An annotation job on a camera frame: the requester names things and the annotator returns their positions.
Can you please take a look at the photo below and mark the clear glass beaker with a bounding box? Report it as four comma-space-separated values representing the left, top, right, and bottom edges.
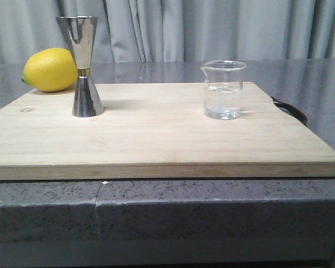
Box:
201, 60, 247, 120

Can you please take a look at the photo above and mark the steel double jigger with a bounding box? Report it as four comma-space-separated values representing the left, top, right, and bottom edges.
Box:
56, 16, 104, 117

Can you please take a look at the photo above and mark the wooden cutting board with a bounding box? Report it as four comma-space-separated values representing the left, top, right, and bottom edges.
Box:
0, 82, 335, 180

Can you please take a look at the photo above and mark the grey curtain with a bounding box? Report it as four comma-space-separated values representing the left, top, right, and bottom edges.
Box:
0, 1, 335, 64

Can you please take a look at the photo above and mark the yellow lemon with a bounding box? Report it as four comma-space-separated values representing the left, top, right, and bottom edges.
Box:
22, 47, 78, 92

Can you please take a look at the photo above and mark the black cutting board handle strap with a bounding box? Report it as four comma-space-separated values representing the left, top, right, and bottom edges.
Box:
270, 96, 309, 126

